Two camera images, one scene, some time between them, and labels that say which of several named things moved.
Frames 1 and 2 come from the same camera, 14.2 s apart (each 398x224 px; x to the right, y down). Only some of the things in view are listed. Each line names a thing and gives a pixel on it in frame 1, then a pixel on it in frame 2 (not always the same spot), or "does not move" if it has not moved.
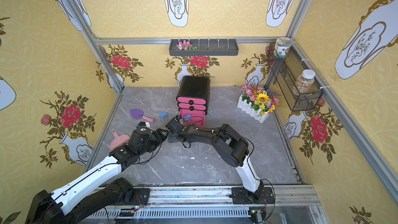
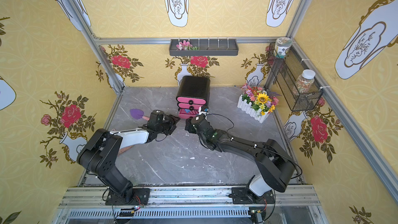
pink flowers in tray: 185,45 does not move
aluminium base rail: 215,206 does not move
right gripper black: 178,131 to 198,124
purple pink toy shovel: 138,113 does not move
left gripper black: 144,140 to 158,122
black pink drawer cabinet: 193,92 does not move
